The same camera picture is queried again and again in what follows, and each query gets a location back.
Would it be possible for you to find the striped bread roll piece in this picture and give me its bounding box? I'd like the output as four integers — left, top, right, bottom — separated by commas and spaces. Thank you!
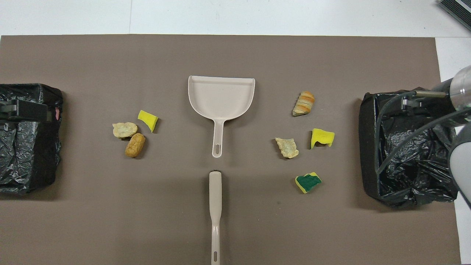
112, 122, 138, 139
292, 91, 316, 117

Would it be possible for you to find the brown bread roll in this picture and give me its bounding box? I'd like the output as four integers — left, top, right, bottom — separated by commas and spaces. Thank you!
125, 133, 146, 158

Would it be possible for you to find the small yellow sponge wedge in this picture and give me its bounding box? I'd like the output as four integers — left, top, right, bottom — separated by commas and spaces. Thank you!
138, 110, 159, 133

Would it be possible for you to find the beige plastic dustpan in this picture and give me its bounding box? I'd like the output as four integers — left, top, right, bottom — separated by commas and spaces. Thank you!
188, 75, 255, 158

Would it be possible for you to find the beige hand brush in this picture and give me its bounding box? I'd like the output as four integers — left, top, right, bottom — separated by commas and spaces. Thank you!
209, 170, 223, 265

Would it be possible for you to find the pale torn bread chunk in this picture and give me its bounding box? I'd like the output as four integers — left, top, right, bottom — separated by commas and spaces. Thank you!
275, 137, 300, 159

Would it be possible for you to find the green and yellow sponge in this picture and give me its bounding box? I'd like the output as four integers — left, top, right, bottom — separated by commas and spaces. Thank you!
295, 172, 322, 194

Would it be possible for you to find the large yellow sponge piece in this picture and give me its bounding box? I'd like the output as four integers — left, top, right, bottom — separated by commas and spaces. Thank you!
310, 128, 335, 149

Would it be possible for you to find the bin with black bag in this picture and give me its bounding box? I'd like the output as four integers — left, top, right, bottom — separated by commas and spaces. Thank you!
0, 83, 64, 195
359, 87, 462, 208

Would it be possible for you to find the brown table mat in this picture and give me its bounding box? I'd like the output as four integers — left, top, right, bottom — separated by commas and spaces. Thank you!
0, 34, 462, 265

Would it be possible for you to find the dark ribbed panel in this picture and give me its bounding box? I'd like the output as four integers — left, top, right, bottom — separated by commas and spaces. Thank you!
438, 0, 471, 32

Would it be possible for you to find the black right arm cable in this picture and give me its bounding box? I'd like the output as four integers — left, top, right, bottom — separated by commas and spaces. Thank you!
374, 91, 471, 176

